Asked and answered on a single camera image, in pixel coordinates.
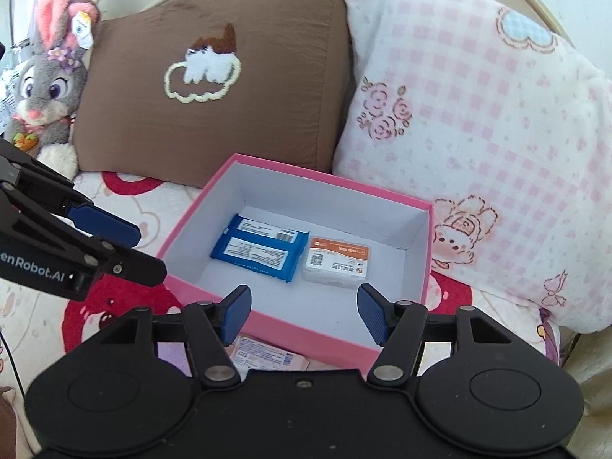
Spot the brown embroidered pillow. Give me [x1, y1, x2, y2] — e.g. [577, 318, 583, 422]
[73, 0, 350, 187]

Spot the clear dental floss box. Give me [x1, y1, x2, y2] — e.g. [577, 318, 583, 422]
[302, 236, 370, 288]

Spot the purple plush toy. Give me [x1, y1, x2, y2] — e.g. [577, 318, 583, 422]
[156, 342, 192, 377]

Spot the pink cardboard box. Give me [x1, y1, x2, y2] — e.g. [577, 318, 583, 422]
[159, 155, 433, 371]

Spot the beige satin curtain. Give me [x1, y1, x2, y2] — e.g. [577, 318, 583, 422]
[560, 327, 612, 459]

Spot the pink checked pillow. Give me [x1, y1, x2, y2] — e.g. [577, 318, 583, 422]
[333, 0, 611, 333]

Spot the bear print blanket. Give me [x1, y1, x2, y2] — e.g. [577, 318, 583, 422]
[1, 158, 583, 458]

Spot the grey bunny plush toy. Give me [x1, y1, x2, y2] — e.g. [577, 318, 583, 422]
[4, 0, 99, 180]

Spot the blue wet wipes pack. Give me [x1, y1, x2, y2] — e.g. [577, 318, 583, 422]
[210, 213, 309, 283]

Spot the small white tissue pack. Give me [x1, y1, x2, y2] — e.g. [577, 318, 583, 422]
[230, 336, 309, 372]

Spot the black cable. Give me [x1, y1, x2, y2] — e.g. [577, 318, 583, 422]
[0, 331, 28, 400]

